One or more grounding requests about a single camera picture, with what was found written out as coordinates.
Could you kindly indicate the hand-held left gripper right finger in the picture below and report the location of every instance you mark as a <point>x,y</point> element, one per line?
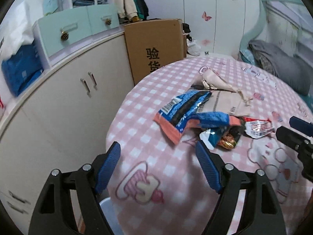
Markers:
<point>207,166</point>

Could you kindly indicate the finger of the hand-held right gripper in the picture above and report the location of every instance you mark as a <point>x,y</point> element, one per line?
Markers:
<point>286,134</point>
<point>300,124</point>

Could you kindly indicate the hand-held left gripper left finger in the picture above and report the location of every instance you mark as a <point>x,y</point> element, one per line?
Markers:
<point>107,169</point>

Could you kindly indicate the white red wrapper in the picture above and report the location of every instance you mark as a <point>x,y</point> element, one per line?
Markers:
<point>259,128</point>

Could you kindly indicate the white blue wrapper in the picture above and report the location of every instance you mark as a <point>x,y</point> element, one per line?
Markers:
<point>210,137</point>

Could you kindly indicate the gold red wrapper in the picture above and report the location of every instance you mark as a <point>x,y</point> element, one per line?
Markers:
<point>227,142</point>

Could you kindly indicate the light blue waste bin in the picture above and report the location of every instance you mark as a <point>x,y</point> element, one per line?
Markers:
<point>107,213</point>

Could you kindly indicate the black wrapper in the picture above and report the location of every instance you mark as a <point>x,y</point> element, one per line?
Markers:
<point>236,132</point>

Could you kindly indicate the blue snack wrapper orange edge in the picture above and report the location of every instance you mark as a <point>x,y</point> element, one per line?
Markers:
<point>181,107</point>

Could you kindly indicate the beige paper bag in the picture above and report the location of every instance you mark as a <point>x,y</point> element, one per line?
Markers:
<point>227,102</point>

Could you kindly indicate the beige cloth pouch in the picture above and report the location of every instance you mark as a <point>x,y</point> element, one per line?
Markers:
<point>217,80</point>

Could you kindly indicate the pink checkered round table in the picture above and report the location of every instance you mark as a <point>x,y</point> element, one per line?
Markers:
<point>171,166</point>

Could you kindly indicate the grey quilt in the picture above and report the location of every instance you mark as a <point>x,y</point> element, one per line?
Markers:
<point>283,63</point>

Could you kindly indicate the long cream low cabinet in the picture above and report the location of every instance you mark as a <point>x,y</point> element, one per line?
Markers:
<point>61,102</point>

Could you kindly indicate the blue checked pillow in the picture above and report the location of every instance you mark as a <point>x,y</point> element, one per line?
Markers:
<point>245,55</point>

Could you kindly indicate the white board platform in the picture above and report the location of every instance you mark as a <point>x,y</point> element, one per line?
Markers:
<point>220,55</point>

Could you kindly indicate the small white plastic bag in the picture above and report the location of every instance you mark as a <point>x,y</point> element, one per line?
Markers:
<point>195,47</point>

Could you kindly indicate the pink flower sticker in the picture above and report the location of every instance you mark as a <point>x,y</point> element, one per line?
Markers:
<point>206,41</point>

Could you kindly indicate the blue woven bag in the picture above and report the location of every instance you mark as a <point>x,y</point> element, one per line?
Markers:
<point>22,68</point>

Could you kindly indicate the large cardboard box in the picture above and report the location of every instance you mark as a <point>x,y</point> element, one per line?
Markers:
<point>156,36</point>

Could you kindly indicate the black cloth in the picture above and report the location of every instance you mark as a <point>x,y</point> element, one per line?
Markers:
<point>187,28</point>

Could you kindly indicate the pinecone drawer ornament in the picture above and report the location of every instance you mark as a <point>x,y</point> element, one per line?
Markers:
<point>108,22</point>
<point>64,35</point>

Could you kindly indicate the pink butterfly sticker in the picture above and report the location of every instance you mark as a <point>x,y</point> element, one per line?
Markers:
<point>206,16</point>

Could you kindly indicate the teal two-drawer unit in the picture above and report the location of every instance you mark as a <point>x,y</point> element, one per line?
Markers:
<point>73,27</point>

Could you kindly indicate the black hanging jacket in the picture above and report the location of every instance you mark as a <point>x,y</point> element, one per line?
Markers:
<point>144,9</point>

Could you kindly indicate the white paper shopping bag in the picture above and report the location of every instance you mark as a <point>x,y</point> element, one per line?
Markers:
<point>17,29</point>

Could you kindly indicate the cream hanging jacket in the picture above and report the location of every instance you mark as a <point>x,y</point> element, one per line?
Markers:
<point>124,2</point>

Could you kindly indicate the white wardrobe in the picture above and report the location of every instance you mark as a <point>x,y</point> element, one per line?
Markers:
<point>171,0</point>

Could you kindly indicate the green hanging jacket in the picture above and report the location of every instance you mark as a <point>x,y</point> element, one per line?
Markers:
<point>137,0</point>

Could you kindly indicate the pale teal storage box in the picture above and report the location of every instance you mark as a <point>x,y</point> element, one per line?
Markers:
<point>51,1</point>

